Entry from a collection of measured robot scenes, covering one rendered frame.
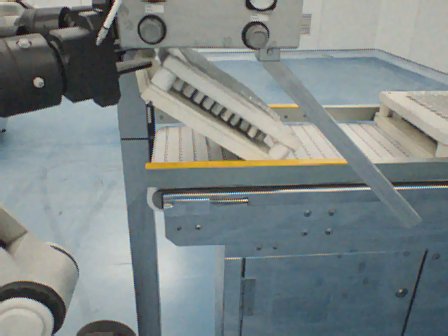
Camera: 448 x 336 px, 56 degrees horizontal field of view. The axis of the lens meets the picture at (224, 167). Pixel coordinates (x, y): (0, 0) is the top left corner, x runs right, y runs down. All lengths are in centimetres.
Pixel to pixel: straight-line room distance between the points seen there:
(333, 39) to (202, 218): 574
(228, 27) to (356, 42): 597
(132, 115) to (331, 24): 549
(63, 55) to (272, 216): 38
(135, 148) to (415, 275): 62
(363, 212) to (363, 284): 21
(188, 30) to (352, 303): 63
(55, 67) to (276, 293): 56
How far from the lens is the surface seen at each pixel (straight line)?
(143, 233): 103
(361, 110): 95
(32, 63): 53
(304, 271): 83
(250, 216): 67
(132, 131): 91
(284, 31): 54
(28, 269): 89
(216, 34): 53
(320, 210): 70
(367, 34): 654
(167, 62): 57
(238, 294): 83
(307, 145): 81
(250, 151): 63
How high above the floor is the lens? 119
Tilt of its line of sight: 26 degrees down
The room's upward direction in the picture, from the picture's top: 1 degrees clockwise
